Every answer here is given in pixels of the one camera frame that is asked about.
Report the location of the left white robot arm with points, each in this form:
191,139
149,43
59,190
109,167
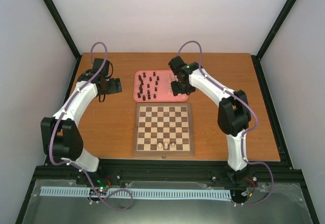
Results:
60,135

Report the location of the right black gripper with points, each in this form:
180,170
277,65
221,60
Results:
176,91

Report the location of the white chess bishop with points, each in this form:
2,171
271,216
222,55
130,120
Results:
172,145

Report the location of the black aluminium frame base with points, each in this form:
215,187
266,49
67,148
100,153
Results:
282,195

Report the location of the light blue cable duct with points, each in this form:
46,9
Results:
138,193

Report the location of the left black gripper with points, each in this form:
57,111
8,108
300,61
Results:
114,87

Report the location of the pink plastic tray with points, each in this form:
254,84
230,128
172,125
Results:
155,86

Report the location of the wooden chess board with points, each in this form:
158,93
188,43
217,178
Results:
163,123

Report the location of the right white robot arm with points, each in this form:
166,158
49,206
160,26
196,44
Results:
233,114

